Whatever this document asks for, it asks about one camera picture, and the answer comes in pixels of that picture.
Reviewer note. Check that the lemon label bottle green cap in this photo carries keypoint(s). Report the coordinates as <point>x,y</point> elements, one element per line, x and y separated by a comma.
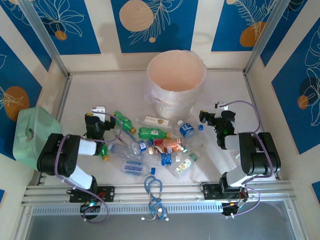
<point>182,166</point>

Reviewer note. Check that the aluminium front rail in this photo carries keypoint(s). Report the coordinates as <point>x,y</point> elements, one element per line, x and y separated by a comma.
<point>175,193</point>

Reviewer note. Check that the clear unlabelled plastic bottle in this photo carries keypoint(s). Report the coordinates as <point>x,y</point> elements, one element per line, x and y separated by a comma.
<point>120,150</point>

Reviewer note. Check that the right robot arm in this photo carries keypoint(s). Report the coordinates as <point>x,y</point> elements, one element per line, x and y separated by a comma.
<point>260,155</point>

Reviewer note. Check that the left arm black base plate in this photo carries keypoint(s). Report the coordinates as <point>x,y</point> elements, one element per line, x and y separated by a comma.
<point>110,193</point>

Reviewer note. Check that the orange brown label bottle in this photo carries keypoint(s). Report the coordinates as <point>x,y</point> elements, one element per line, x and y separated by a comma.
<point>170,148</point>

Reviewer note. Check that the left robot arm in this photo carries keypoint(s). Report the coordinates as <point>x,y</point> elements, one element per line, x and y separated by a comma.
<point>57,155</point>

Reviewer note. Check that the clear bottle green cap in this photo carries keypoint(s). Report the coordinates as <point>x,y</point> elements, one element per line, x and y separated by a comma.
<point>197,143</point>

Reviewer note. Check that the green plastic bottle yellow cap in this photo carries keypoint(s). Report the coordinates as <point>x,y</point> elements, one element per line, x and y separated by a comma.
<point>125,122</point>
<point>150,133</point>
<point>104,151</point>

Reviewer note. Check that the aluminium frame post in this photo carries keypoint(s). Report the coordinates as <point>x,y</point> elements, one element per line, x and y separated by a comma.
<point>42,32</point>
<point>265,32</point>

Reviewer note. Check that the white plastic waste bin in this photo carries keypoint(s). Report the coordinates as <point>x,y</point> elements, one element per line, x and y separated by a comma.
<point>172,112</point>

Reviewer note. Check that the clear plastic package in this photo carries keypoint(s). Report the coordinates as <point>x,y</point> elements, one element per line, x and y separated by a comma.
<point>237,156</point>

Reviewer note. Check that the mint green plastic case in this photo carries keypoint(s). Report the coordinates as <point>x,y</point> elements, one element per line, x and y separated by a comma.
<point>37,135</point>

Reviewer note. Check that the clear bottle white fruit label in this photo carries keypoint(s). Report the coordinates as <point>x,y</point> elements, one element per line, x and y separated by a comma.
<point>156,121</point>

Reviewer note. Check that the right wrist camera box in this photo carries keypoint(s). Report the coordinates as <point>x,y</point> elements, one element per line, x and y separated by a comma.
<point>222,106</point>

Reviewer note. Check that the blue label bottle white cap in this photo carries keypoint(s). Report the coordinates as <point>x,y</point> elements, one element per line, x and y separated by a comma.
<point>166,159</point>

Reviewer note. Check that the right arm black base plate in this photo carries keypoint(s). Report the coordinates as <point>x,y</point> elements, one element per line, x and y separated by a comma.
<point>210,191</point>

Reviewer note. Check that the blue stethoscope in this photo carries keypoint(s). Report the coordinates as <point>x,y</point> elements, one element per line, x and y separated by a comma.
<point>158,211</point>

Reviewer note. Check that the water bottle large blue label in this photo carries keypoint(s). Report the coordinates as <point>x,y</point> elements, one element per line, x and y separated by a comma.
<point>186,130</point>

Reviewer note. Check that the grey metal panel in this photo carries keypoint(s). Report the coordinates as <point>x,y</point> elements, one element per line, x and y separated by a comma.
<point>200,227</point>

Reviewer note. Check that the pale blue label bottle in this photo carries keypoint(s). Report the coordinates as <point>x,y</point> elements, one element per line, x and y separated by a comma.
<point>132,168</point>

